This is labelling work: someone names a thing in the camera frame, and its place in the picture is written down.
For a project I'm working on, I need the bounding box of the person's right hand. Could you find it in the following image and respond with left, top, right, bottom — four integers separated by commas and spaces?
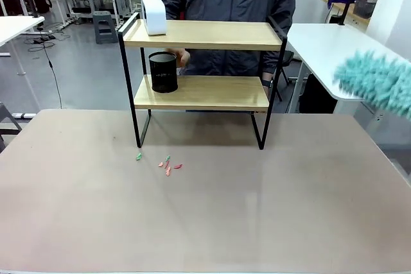
175, 48, 191, 69

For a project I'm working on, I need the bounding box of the black mesh pen holder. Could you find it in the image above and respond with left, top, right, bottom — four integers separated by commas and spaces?
148, 51, 179, 94

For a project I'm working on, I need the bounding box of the white digital clock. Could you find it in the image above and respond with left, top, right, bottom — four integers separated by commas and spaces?
140, 0, 169, 37

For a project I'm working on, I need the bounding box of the teal chenille duster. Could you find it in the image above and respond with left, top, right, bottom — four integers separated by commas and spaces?
333, 49, 411, 118

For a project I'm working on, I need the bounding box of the person's left forearm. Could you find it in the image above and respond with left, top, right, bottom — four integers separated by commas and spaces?
261, 49, 288, 80

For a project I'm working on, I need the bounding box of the grey plastic step stool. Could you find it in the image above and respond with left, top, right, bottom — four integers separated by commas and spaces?
92, 10, 119, 45

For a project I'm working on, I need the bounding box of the black office chair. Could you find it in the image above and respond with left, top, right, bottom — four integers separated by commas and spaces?
272, 50, 299, 101

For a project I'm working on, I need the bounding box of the large white table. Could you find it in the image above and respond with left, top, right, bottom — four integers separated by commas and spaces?
284, 22, 411, 114

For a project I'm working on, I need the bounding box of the black backpack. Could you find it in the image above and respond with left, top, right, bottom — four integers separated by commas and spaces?
31, 0, 53, 15

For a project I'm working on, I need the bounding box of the wooden bench table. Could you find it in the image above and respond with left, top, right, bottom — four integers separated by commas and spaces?
320, 0, 372, 26

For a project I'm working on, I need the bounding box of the white side table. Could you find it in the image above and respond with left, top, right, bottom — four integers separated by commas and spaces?
0, 15, 46, 120

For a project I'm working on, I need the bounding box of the grey mesh basket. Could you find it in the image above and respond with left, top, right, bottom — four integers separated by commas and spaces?
354, 0, 377, 19

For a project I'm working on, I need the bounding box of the grey chair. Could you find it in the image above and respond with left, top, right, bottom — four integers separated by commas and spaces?
0, 101, 23, 155

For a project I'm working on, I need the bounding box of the two-tier wooden black-frame shelf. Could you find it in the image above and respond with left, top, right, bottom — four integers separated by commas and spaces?
118, 12, 288, 151

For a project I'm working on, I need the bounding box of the black floor cable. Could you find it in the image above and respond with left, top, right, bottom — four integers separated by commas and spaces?
27, 22, 70, 110

